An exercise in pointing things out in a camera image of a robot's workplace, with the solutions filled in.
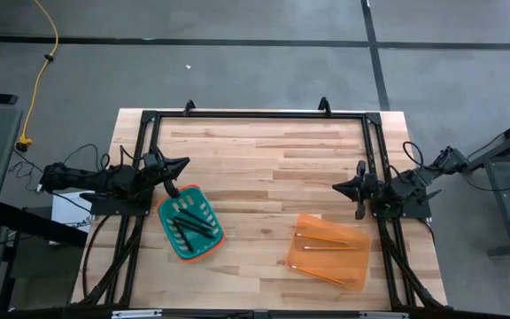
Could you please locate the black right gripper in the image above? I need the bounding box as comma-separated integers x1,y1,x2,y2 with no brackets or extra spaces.
331,159,381,221

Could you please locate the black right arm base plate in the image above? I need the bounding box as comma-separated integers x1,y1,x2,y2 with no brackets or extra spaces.
369,183,433,222

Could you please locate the black aluminium table frame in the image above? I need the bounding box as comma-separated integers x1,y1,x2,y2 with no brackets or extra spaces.
75,96,449,311

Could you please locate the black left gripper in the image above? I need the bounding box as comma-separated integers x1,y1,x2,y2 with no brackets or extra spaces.
145,149,191,199

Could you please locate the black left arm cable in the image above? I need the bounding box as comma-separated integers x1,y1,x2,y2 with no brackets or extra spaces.
62,142,148,175

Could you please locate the silver mounting bracket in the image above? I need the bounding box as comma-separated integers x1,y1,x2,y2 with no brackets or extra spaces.
111,309,164,319
359,311,410,319

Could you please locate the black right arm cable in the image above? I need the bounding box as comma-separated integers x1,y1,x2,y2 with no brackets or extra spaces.
401,140,438,172

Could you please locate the thick black floor cable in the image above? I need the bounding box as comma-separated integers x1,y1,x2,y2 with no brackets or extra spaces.
81,214,111,307

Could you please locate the orange translucent plastic bin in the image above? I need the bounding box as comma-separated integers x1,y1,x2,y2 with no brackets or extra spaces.
284,213,374,292

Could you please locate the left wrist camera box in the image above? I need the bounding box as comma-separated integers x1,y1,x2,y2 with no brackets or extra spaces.
142,152,161,170

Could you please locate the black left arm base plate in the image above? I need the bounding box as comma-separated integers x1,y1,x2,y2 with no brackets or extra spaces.
80,191,154,218

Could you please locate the white paper sheet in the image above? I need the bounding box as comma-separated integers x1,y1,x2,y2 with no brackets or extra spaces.
50,190,97,235

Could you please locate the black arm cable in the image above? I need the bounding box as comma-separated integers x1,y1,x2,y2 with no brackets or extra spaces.
62,142,148,175
401,140,438,172

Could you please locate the green plastic basket orange rim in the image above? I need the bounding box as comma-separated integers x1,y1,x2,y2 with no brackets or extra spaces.
156,183,227,264

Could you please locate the thin black floor cable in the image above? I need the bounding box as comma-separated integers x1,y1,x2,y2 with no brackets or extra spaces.
8,148,61,192

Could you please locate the dark desk support beam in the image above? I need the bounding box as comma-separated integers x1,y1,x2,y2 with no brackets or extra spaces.
0,201,89,249

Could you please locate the grey metal table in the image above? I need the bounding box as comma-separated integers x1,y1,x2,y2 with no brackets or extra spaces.
460,109,510,259

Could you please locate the yellow extension cord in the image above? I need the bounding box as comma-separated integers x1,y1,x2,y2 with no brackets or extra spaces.
14,0,60,152

